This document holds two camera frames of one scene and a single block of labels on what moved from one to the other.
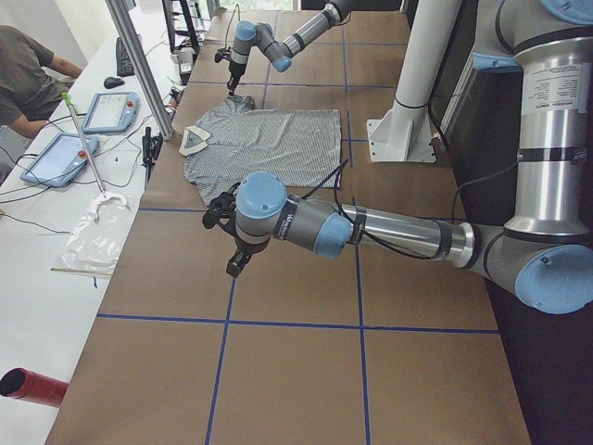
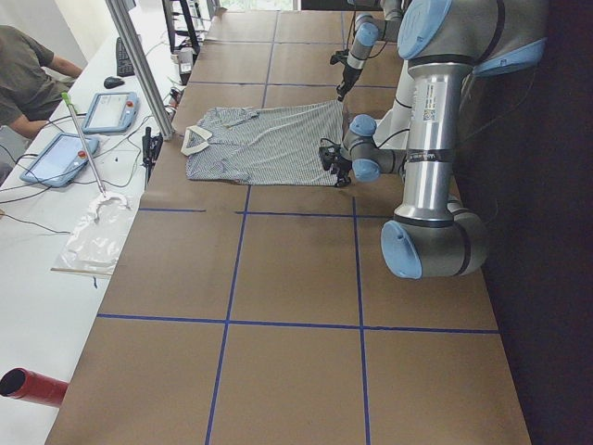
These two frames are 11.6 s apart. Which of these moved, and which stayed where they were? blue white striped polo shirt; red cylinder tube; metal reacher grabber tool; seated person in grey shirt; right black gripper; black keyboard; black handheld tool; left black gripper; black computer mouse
Moved: right black gripper; blue white striped polo shirt; left black gripper
Stayed: red cylinder tube; black computer mouse; metal reacher grabber tool; black handheld tool; seated person in grey shirt; black keyboard
